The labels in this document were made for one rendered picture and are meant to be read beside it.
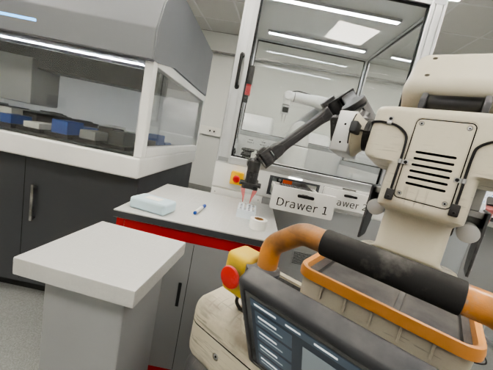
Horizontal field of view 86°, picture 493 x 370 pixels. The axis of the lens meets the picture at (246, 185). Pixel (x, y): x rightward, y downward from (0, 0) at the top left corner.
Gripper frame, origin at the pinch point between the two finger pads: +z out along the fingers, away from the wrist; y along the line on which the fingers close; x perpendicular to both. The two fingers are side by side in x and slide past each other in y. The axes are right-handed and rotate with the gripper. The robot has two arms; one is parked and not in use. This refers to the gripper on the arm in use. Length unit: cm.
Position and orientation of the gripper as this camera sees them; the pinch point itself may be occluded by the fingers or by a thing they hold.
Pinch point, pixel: (246, 200)
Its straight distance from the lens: 126.1
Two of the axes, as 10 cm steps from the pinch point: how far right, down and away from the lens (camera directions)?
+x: -0.6, 1.8, -9.8
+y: -9.8, -2.2, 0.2
